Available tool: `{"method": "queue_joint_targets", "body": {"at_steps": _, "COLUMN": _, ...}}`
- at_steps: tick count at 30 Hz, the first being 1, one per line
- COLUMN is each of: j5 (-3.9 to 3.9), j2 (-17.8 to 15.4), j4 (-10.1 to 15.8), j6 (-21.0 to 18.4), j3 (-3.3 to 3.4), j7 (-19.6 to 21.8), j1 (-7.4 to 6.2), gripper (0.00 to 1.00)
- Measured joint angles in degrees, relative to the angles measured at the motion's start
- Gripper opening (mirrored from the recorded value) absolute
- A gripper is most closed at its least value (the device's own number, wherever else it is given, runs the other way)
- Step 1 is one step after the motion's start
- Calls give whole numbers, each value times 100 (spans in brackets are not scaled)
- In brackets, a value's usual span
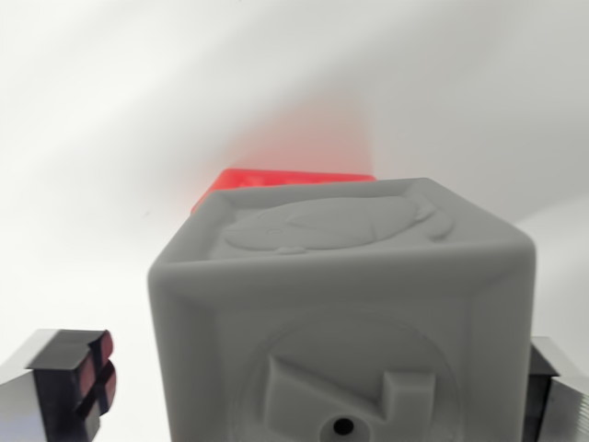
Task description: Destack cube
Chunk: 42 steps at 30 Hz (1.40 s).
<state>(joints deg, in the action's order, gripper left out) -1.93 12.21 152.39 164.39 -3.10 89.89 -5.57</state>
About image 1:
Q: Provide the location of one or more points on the grey embossed cube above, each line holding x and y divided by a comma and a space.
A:
345, 299

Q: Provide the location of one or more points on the gripper right finger with silver black pad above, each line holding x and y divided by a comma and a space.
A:
559, 400

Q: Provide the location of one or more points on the red embossed cube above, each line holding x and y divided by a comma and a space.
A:
257, 177

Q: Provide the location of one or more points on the gripper left finger with silver black pad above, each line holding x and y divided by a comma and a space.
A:
55, 391

